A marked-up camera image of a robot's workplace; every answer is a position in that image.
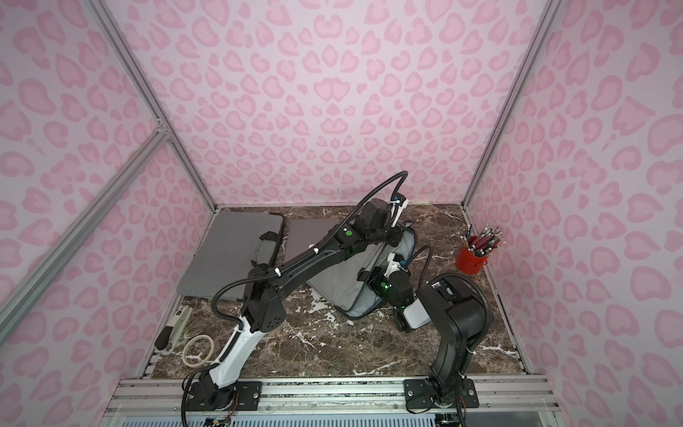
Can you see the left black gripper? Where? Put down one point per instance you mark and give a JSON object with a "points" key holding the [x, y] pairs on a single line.
{"points": [[396, 235]]}

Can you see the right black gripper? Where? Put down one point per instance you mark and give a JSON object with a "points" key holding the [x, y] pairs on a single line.
{"points": [[371, 274]]}

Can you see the grey laptop bag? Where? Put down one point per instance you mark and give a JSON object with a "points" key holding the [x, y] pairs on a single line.
{"points": [[346, 285], [235, 245]]}

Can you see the dark grey laptop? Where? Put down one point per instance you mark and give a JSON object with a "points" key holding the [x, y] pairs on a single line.
{"points": [[306, 232]]}

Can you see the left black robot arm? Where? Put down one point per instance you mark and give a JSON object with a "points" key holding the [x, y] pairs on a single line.
{"points": [[263, 307]]}

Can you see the red pen cup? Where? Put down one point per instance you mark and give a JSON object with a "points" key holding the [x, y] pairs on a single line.
{"points": [[468, 263]]}

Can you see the pens bundle in cup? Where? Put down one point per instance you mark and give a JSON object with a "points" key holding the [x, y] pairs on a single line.
{"points": [[488, 240]]}

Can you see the grey power strip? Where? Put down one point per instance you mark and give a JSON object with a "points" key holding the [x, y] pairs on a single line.
{"points": [[172, 332]]}

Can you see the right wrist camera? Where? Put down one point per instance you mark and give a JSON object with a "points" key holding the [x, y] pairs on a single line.
{"points": [[395, 263]]}

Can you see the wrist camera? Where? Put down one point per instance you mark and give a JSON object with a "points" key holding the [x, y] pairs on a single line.
{"points": [[398, 204], [395, 263]]}

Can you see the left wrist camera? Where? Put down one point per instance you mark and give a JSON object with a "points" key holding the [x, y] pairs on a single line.
{"points": [[398, 204]]}

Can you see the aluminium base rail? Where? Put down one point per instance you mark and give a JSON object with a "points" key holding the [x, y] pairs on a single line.
{"points": [[496, 400]]}

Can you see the aluminium frame brace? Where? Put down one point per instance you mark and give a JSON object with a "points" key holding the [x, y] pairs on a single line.
{"points": [[35, 284]]}

